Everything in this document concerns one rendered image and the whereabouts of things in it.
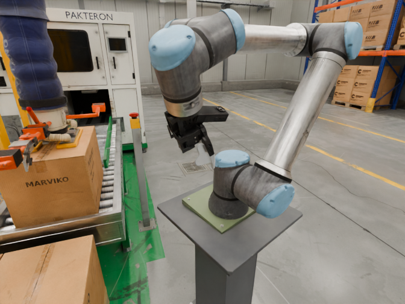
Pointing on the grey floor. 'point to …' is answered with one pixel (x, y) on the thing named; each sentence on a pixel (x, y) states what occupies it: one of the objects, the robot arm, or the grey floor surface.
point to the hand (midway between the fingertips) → (202, 151)
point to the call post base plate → (147, 227)
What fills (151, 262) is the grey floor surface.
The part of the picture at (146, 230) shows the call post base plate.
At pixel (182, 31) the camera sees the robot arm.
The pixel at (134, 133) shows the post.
